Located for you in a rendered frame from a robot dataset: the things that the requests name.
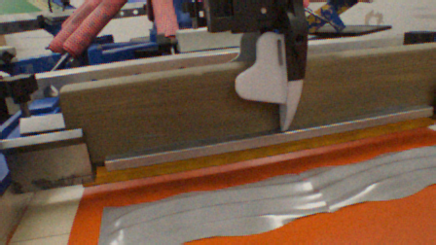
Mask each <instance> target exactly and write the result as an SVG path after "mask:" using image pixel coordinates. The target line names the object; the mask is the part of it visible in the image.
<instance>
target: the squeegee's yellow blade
mask: <svg viewBox="0 0 436 245"><path fill-rule="evenodd" d="M428 119H429V118H428V117H426V118H418V119H414V120H410V121H402V122H396V123H387V124H383V125H379V126H375V127H366V128H362V129H357V130H350V131H345V132H341V133H336V134H328V135H324V136H319V137H315V138H310V139H302V140H297V141H293V142H288V143H279V144H274V145H269V146H265V147H261V148H252V149H247V150H242V151H237V152H228V153H224V154H219V155H214V156H209V157H196V158H192V159H182V160H177V161H174V162H169V163H167V162H164V163H159V164H155V165H145V166H141V167H136V168H128V169H124V170H115V171H110V172H107V171H106V166H100V167H96V170H97V175H96V177H98V176H107V175H111V174H120V173H125V172H129V171H131V172H133V171H138V170H142V169H151V168H155V167H160V166H170V165H173V164H178V163H187V162H192V161H197V160H206V159H211V158H218V157H228V156H233V155H237V154H242V153H247V152H256V151H261V150H265V149H269V148H274V147H283V146H288V145H292V144H297V143H304V142H309V141H314V140H318V139H323V138H331V137H336V136H340V135H345V134H352V133H357V132H361V131H365V130H373V129H378V128H382V127H390V126H394V125H397V124H401V123H413V122H417V121H425V120H428Z"/></svg>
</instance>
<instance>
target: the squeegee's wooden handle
mask: <svg viewBox="0 0 436 245"><path fill-rule="evenodd" d="M255 60H256V59H255ZM255 60H248V61H242V62H230V63H223V64H217V65H204V66H198V67H191V68H185V69H178V70H166V71H160V72H153V73H147V74H141V75H134V76H128V77H117V78H110V79H104V80H97V81H92V82H86V83H80V84H75V85H64V86H63V88H61V89H60V92H59V96H58V98H59V106H60V109H61V112H62V117H63V120H64V126H65V129H66V130H75V129H80V128H81V129H83V131H84V133H85V135H86V137H87V139H88V143H89V149H90V152H91V161H92V165H93V168H96V167H100V166H106V165H105V160H106V156H113V155H117V154H127V153H132V152H137V151H146V150H151V149H156V148H165V147H169V146H175V145H180V144H189V143H195V142H199V141H204V140H214V139H219V138H224V137H229V136H239V135H243V134H248V133H253V132H263V131H268V130H273V129H278V128H280V126H279V104H275V103H270V102H264V101H257V100H245V99H242V98H241V97H240V96H239V95H237V92H236V77H237V76H238V75H240V73H243V72H244V71H245V70H246V69H247V70H248V68H250V67H251V66H253V65H254V63H255ZM302 88H303V90H302V93H301V96H300V101H299V103H298V105H297V111H296V113H295V115H294V117H293V121H292V122H291V123H290V127H291V126H297V125H301V124H306V123H319V122H324V121H332V120H337V119H341V118H346V117H355V116H360V115H364V114H373V113H377V112H381V111H384V112H385V111H389V110H394V109H402V108H407V107H411V106H419V105H423V104H426V105H428V106H430V107H433V108H434V110H433V111H435V106H436V43H424V44H413V45H409V46H406V45H403V46H397V47H392V46H391V47H386V48H375V49H363V50H358V51H357V50H352V51H346V52H324V53H317V54H312V53H311V54H307V67H306V74H305V78H304V79H303V85H302Z"/></svg>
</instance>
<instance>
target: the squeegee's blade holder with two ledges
mask: <svg viewBox="0 0 436 245"><path fill-rule="evenodd" d="M433 110H434V108H433V107H430V106H428V105H426V104H423V105H419V106H411V107H407V108H402V109H394V110H389V111H385V112H384V111H381V112H377V113H373V114H364V115H360V116H355V117H346V118H341V119H337V120H332V121H324V122H316V123H306V124H301V125H297V126H291V127H289V128H288V129H287V130H286V131H280V128H278V129H273V130H268V131H263V132H253V133H248V134H243V135H239V136H229V137H224V138H219V139H214V140H204V141H199V142H195V143H189V144H180V145H175V146H169V147H165V148H156V149H151V150H146V151H137V152H132V153H127V154H117V155H113V156H106V160H105V165H106V171H107V172H110V171H115V170H124V169H128V168H136V167H141V166H145V165H155V164H159V163H164V162H167V163H169V162H174V161H177V160H182V159H192V158H200V157H209V156H214V155H219V154H224V153H228V152H237V151H242V150H247V149H252V148H261V147H265V146H269V145H274V144H279V143H288V142H293V141H297V140H302V139H310V138H315V137H319V136H324V135H328V134H336V133H341V132H345V131H350V130H357V129H362V128H366V127H375V126H379V125H383V124H387V123H398V122H402V121H410V120H414V119H418V118H426V117H430V116H432V115H433Z"/></svg>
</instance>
